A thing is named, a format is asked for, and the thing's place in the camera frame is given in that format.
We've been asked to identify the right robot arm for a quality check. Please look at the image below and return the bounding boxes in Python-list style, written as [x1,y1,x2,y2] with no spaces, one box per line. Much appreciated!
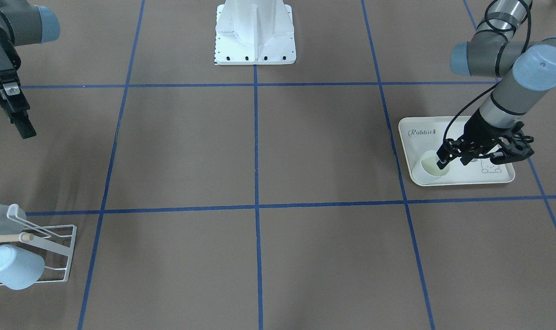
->
[0,0,61,139]

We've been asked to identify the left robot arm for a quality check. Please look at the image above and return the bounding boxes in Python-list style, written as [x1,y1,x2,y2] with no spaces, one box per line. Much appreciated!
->
[437,0,556,169]

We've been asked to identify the cream plastic cup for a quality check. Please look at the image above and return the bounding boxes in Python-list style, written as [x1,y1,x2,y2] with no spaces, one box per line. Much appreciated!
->
[411,150,450,185]

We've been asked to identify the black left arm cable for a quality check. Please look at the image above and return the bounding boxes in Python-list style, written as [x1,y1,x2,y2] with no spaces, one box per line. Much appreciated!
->
[442,0,535,152]

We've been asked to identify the white wire cup rack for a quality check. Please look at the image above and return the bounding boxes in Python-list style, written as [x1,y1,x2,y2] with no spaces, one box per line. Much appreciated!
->
[0,204,77,284]

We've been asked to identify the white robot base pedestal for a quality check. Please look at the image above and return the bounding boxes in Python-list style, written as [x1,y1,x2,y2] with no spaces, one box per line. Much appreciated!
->
[214,0,297,66]

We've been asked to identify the cream serving tray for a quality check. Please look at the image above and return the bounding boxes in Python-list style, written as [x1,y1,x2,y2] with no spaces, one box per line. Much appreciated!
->
[398,115,516,186]

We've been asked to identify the wooden rack dowel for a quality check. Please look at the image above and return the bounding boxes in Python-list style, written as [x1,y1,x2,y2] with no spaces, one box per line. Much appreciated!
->
[0,232,35,243]

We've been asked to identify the blue cup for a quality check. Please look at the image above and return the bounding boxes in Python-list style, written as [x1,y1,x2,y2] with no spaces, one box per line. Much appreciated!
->
[0,244,45,290]

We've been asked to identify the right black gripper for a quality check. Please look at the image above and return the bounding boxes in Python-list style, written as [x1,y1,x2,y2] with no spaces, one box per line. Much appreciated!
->
[0,27,37,139]

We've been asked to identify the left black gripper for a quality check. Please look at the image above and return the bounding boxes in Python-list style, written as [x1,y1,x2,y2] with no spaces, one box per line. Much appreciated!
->
[436,110,510,170]

